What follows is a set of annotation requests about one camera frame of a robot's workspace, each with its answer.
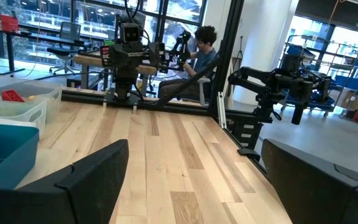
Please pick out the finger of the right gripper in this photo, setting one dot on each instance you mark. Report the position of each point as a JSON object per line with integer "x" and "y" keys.
{"x": 105, "y": 56}
{"x": 158, "y": 54}

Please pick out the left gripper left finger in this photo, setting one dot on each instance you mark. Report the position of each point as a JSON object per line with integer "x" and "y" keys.
{"x": 57, "y": 199}

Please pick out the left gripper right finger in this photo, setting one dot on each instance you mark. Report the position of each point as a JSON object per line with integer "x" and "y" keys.
{"x": 322, "y": 196}

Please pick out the large yellow toy brick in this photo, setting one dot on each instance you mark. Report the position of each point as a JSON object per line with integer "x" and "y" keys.
{"x": 31, "y": 98}

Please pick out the small red toy brick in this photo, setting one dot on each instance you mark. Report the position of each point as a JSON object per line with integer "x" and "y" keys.
{"x": 12, "y": 96}

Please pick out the black hand-held robot arm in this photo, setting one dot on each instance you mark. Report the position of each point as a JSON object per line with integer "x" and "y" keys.
{"x": 182, "y": 49}

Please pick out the black spare robot arm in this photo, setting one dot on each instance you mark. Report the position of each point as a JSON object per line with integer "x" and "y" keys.
{"x": 291, "y": 82}

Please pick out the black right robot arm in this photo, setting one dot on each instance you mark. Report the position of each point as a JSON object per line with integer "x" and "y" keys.
{"x": 124, "y": 82}

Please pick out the grey office chair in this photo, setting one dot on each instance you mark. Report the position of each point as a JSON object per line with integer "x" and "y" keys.
{"x": 68, "y": 32}

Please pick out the person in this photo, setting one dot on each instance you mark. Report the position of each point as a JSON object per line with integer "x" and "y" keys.
{"x": 204, "y": 59}

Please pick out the white chair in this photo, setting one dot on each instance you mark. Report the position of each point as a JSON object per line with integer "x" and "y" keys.
{"x": 202, "y": 90}

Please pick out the dark office desk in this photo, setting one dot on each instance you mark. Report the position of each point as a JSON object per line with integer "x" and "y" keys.
{"x": 42, "y": 37}

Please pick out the clear plastic bin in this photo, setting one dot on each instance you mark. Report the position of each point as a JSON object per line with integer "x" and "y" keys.
{"x": 53, "y": 99}
{"x": 26, "y": 113}

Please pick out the blue plastic bin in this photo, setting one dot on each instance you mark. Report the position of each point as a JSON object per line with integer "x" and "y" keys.
{"x": 5, "y": 155}

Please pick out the black robot stand base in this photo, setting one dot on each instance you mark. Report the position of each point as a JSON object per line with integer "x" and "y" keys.
{"x": 247, "y": 130}

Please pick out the red box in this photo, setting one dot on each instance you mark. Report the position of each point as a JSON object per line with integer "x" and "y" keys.
{"x": 9, "y": 23}

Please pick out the metal shelving rack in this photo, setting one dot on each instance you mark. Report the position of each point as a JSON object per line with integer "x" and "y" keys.
{"x": 353, "y": 81}

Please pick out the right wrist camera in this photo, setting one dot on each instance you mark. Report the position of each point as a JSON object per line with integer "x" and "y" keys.
{"x": 131, "y": 32}

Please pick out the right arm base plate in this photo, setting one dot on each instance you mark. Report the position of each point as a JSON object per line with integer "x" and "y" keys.
{"x": 123, "y": 100}

